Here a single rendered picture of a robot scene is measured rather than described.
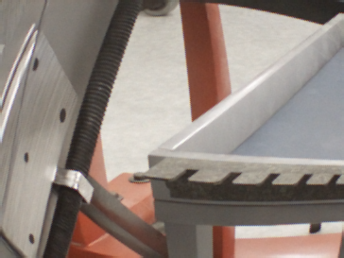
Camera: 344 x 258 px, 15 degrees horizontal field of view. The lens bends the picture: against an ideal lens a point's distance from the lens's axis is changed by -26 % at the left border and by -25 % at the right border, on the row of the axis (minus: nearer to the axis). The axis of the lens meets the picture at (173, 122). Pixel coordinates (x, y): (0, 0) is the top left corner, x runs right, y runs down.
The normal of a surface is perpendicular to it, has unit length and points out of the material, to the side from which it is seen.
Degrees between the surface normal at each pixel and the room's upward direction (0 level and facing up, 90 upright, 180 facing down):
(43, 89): 90
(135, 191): 0
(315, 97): 0
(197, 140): 90
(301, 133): 0
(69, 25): 90
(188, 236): 90
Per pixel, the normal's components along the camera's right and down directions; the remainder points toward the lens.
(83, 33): 0.88, 0.08
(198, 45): -0.46, 0.33
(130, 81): -0.08, -0.94
